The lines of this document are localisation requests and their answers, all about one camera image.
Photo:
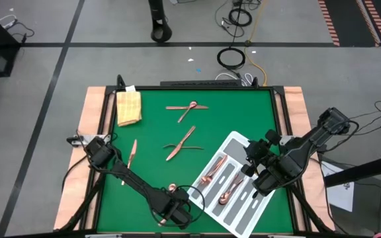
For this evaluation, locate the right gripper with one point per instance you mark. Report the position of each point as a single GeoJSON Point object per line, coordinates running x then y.
{"type": "Point", "coordinates": [258, 152]}

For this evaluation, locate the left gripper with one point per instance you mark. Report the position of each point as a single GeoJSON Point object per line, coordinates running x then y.
{"type": "Point", "coordinates": [172, 208]}

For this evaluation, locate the rose gold spoon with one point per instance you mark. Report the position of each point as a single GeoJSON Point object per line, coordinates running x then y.
{"type": "Point", "coordinates": [172, 187]}
{"type": "Point", "coordinates": [194, 104]}
{"type": "Point", "coordinates": [224, 199]}

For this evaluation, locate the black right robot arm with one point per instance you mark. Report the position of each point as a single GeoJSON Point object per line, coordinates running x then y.
{"type": "Point", "coordinates": [309, 148]}

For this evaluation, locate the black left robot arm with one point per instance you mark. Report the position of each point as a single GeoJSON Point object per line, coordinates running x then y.
{"type": "Point", "coordinates": [134, 180]}

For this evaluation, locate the green table mat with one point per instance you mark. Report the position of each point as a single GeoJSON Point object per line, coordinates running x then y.
{"type": "Point", "coordinates": [237, 109]}

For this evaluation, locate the white cutlery tray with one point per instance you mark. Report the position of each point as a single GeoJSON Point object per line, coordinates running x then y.
{"type": "Point", "coordinates": [243, 218]}

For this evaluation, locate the white paper sheet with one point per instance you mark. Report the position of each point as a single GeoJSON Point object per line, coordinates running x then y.
{"type": "Point", "coordinates": [339, 198]}

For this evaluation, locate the black power strip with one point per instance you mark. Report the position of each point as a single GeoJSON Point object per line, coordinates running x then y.
{"type": "Point", "coordinates": [200, 83]}

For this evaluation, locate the black metal beam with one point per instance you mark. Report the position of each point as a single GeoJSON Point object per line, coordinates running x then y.
{"type": "Point", "coordinates": [359, 170]}

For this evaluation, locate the yellow folded cloth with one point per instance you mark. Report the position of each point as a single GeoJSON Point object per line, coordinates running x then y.
{"type": "Point", "coordinates": [129, 109]}

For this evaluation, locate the white cloth tag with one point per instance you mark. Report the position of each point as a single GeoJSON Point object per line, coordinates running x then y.
{"type": "Point", "coordinates": [130, 88]}

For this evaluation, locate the pink object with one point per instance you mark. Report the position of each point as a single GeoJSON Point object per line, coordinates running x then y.
{"type": "Point", "coordinates": [380, 235]}

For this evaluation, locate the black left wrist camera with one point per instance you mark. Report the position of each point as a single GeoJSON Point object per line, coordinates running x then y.
{"type": "Point", "coordinates": [182, 199]}

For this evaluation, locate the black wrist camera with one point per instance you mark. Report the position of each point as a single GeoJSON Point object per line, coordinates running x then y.
{"type": "Point", "coordinates": [265, 182]}
{"type": "Point", "coordinates": [182, 199]}

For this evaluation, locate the silver mount plate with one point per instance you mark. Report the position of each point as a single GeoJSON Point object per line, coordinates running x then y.
{"type": "Point", "coordinates": [84, 139]}
{"type": "Point", "coordinates": [284, 140]}

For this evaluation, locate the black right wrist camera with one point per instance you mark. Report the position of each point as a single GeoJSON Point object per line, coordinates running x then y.
{"type": "Point", "coordinates": [265, 182]}

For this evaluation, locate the silver metal bracket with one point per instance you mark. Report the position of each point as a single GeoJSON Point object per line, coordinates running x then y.
{"type": "Point", "coordinates": [102, 236]}
{"type": "Point", "coordinates": [286, 236]}

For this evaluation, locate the black aluminium table frame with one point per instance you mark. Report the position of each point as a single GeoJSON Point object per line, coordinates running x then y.
{"type": "Point", "coordinates": [210, 88]}

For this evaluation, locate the black pedestal stand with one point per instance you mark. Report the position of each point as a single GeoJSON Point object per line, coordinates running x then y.
{"type": "Point", "coordinates": [157, 10]}

